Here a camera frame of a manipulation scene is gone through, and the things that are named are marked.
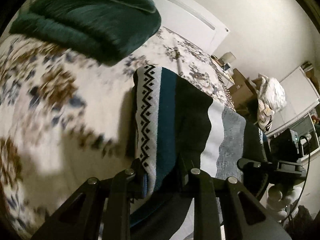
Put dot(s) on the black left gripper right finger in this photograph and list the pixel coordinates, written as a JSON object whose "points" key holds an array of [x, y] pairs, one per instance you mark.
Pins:
{"points": [[228, 208]]}

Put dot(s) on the white stick on bed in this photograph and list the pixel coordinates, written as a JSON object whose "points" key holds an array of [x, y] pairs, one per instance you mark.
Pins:
{"points": [[178, 58]]}

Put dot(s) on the brown cardboard box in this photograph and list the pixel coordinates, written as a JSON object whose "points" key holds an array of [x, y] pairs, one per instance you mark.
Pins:
{"points": [[242, 92]]}

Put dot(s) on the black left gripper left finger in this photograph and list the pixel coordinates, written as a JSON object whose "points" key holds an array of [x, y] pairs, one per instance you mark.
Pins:
{"points": [[98, 209]]}

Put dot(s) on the floral fleece blanket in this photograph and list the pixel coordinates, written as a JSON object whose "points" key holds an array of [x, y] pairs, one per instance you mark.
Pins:
{"points": [[66, 117]]}

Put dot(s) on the white gloved hand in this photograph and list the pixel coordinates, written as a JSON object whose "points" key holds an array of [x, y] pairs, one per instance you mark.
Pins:
{"points": [[281, 205]]}

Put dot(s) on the white crumpled bedding pile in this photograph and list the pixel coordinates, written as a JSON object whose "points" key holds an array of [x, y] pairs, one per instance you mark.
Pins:
{"points": [[271, 99]]}

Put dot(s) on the black white grey sock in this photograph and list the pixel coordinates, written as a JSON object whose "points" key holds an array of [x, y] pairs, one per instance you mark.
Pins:
{"points": [[231, 137]]}

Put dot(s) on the teal zigzag pattern sock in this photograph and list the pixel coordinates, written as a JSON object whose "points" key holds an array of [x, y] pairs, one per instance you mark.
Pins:
{"points": [[172, 124]]}

